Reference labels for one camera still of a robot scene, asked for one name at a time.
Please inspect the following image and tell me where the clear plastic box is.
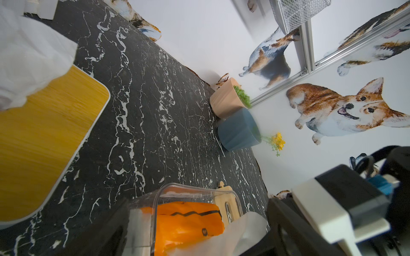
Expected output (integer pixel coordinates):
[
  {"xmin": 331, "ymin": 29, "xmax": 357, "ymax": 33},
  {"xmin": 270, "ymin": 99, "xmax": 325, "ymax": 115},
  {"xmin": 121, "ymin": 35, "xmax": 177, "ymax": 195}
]
[{"xmin": 122, "ymin": 182, "xmax": 243, "ymax": 256}]

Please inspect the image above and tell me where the colourful flowers white fence planter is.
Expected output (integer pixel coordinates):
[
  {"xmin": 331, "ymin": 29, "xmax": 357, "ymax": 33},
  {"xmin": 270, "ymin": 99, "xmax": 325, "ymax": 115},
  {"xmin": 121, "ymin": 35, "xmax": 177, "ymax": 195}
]
[{"xmin": 1, "ymin": 0, "xmax": 59, "ymax": 20}]

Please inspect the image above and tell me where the white wire wall basket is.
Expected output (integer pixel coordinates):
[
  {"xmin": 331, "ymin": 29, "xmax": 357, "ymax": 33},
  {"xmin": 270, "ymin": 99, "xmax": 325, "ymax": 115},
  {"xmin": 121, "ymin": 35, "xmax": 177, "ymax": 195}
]
[{"xmin": 270, "ymin": 0, "xmax": 331, "ymax": 35}]

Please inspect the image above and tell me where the orange tissue pack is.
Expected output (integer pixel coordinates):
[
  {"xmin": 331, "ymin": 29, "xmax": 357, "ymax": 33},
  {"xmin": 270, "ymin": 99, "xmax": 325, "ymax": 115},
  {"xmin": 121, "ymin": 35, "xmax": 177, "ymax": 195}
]
[
  {"xmin": 1, "ymin": 6, "xmax": 78, "ymax": 111},
  {"xmin": 129, "ymin": 201, "xmax": 268, "ymax": 256}
]

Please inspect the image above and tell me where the blue-grey flower pot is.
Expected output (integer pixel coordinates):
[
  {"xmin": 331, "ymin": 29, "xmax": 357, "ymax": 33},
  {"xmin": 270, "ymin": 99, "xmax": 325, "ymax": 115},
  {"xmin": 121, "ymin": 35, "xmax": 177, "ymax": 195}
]
[{"xmin": 217, "ymin": 108, "xmax": 262, "ymax": 151}]

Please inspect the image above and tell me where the peach succulent pot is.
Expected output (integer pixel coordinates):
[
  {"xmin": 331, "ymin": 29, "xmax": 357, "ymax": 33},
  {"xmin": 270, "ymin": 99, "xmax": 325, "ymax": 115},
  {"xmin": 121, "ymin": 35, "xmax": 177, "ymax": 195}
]
[{"xmin": 210, "ymin": 78, "xmax": 249, "ymax": 119}]

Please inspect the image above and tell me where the light wooden lid board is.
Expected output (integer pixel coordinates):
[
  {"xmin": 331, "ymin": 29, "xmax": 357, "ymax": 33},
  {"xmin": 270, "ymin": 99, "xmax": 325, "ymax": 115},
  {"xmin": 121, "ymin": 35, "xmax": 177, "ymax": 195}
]
[{"xmin": 213, "ymin": 181, "xmax": 243, "ymax": 227}]

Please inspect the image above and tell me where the yellow bamboo box lid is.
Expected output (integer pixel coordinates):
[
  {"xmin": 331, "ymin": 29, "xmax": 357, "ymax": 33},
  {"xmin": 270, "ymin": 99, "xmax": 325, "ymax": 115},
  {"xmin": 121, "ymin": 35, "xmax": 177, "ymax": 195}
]
[{"xmin": 1, "ymin": 66, "xmax": 111, "ymax": 228}]

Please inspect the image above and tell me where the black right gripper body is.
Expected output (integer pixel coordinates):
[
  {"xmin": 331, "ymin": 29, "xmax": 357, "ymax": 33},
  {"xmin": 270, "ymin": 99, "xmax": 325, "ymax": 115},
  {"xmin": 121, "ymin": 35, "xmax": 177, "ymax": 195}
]
[{"xmin": 349, "ymin": 146, "xmax": 410, "ymax": 256}]

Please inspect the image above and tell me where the aluminium frame post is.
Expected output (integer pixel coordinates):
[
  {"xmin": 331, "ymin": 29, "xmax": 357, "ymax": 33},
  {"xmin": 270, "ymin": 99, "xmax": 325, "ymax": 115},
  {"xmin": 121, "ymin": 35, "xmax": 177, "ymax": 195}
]
[{"xmin": 297, "ymin": 19, "xmax": 316, "ymax": 75}]

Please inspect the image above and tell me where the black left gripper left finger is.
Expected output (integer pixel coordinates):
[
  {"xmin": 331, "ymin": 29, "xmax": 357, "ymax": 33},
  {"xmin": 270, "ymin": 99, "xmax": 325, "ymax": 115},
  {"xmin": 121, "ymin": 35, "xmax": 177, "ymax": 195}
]
[{"xmin": 57, "ymin": 198, "xmax": 130, "ymax": 256}]

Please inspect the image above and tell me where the yellow artificial flower sprig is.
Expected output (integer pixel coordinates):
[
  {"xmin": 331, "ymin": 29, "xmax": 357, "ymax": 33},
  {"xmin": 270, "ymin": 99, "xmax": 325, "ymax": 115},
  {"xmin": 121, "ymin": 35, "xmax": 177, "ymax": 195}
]
[{"xmin": 261, "ymin": 133, "xmax": 286, "ymax": 157}]

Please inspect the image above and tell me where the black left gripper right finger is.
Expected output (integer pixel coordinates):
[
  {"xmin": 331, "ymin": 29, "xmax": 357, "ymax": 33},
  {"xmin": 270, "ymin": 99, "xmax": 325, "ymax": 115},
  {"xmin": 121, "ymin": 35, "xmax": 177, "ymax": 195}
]
[{"xmin": 266, "ymin": 198, "xmax": 344, "ymax": 256}]

